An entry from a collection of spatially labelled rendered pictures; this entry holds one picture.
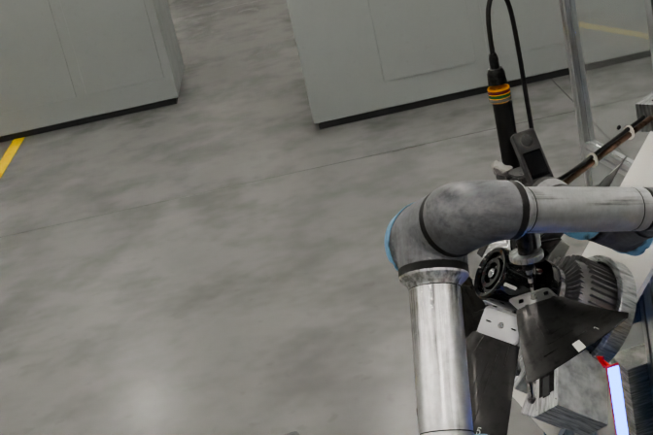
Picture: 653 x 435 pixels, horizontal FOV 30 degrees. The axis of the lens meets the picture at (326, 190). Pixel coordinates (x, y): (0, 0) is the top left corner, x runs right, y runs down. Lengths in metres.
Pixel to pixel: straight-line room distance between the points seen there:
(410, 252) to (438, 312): 0.11
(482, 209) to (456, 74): 6.20
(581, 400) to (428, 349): 0.68
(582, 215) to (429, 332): 0.31
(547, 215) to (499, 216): 0.09
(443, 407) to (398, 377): 2.89
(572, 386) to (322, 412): 2.25
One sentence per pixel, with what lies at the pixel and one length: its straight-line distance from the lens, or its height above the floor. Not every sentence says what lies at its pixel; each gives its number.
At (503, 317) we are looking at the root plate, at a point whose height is 1.13.
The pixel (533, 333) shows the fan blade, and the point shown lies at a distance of 2.43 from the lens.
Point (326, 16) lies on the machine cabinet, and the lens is 7.91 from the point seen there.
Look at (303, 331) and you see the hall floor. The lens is 5.34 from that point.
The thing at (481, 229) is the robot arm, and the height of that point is 1.57.
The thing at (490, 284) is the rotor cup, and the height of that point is 1.21.
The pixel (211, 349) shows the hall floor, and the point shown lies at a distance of 5.41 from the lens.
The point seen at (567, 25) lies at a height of 1.38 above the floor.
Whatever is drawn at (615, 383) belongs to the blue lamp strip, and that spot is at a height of 1.16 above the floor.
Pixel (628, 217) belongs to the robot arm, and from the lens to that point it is 2.07.
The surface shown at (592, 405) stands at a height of 0.97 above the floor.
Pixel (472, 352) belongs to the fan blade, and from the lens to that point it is 2.62.
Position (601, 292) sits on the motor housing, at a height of 1.14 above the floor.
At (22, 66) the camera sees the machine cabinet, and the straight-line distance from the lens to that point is 9.70.
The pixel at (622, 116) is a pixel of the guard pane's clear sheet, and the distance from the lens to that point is 3.68.
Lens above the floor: 2.31
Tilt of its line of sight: 19 degrees down
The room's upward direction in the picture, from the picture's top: 13 degrees counter-clockwise
